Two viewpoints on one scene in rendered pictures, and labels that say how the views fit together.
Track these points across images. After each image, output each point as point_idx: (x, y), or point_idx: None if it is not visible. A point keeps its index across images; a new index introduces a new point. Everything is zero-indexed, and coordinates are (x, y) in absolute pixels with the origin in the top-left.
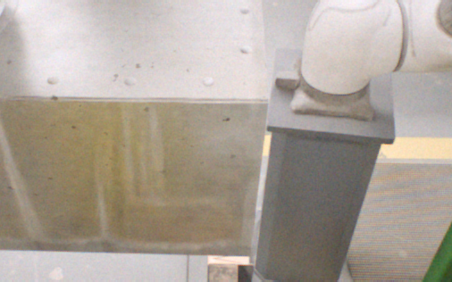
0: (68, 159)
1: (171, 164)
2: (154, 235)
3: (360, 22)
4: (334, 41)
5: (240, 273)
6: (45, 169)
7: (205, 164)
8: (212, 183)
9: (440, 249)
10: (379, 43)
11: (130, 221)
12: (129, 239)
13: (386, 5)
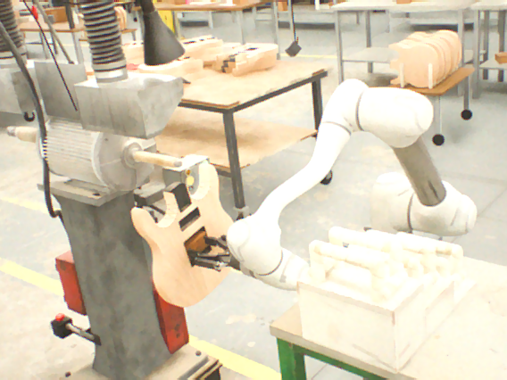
0: (116, 104)
1: (129, 107)
2: (131, 130)
3: (384, 190)
4: (373, 199)
5: (185, 189)
6: (113, 107)
7: (134, 108)
8: (136, 113)
9: None
10: (394, 204)
11: (127, 125)
12: (128, 131)
13: (402, 185)
